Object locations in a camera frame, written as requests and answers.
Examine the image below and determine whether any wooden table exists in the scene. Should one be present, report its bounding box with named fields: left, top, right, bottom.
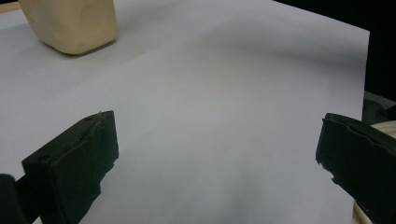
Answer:
left=0, top=1, right=22, bottom=14

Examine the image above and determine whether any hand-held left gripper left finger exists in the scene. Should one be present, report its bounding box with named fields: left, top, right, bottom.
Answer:
left=21, top=110, right=120, bottom=224

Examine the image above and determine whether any beige square cup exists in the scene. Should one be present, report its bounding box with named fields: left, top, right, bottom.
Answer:
left=18, top=0, right=120, bottom=56

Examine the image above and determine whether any white table mat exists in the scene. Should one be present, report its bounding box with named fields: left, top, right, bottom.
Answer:
left=0, top=0, right=371, bottom=224

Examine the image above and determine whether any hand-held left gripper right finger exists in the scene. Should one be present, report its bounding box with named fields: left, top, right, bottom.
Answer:
left=316, top=112, right=396, bottom=224

